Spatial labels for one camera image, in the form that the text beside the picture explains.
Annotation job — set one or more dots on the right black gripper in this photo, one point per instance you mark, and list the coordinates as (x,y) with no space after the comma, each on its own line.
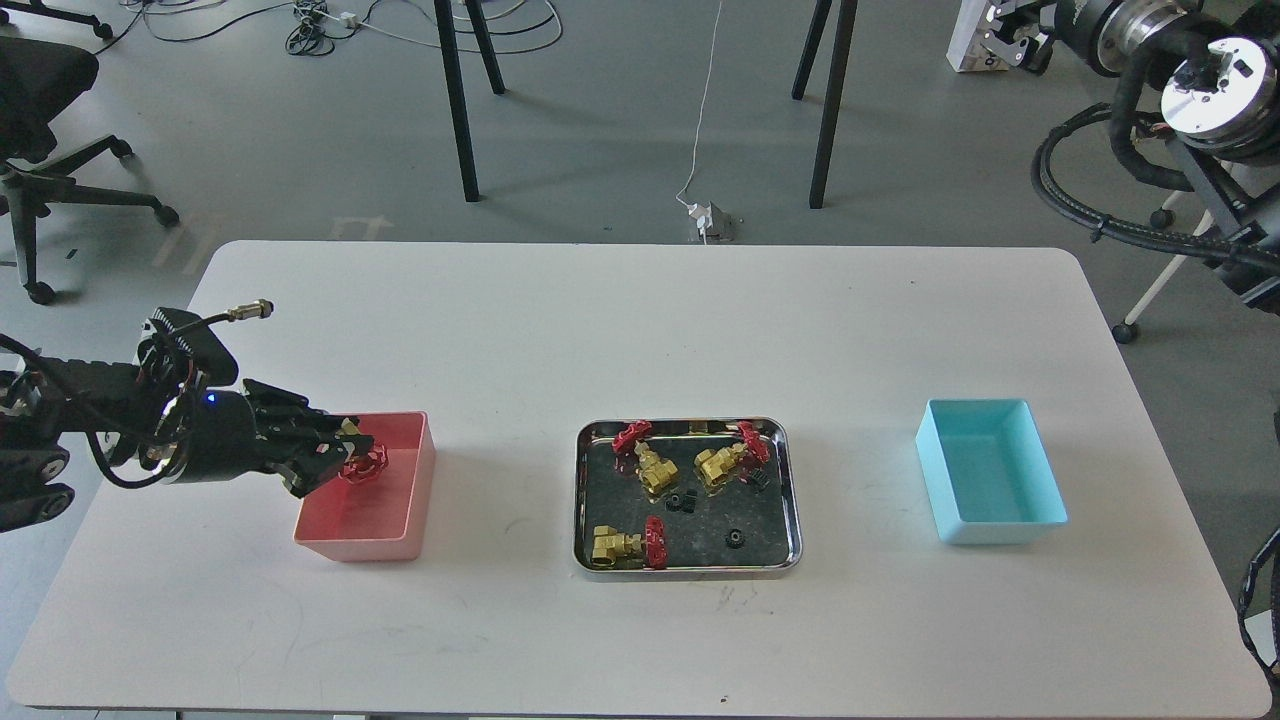
(1023,34)

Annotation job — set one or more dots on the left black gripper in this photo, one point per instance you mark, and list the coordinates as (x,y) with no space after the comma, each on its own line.
(267,429)

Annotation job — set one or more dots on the brass valve red handle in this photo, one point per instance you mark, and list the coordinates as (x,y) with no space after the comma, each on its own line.
(363,468)

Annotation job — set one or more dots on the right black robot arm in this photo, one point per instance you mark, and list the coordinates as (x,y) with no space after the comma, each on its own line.
(1194,95)

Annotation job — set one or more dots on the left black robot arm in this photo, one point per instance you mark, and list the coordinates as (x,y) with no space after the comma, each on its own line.
(171,417)

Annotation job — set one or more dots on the white cardboard box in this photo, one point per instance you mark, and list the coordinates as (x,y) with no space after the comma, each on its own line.
(965,53)

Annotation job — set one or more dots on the pink plastic box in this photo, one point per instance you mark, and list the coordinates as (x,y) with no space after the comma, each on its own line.
(378,519)

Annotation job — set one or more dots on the brass valve bottom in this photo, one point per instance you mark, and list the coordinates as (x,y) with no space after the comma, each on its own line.
(611,548)

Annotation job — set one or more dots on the brass valve top left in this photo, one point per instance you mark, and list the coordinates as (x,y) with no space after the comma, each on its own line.
(656,473)

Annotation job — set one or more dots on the brass valve top right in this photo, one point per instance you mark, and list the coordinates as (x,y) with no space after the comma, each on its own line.
(716,467)

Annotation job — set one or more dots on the light blue plastic box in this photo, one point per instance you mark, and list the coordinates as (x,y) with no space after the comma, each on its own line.
(986,472)

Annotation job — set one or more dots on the black gear by valve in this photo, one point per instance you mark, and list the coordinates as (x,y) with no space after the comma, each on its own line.
(757,480)

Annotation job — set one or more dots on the black table leg right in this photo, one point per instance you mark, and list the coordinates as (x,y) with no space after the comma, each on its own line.
(838,64)

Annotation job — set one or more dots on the black table leg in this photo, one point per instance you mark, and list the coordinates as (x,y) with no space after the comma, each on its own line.
(456,88)
(838,64)

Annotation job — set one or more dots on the white chair base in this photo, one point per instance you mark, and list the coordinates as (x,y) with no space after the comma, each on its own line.
(1128,329)

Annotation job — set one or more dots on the metal tray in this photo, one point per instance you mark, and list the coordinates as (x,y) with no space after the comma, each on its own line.
(608,494)

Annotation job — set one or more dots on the black table leg left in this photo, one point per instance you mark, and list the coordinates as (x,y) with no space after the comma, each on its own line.
(456,88)

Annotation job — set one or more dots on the black office chair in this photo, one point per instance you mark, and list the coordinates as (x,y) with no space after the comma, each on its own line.
(42,79)

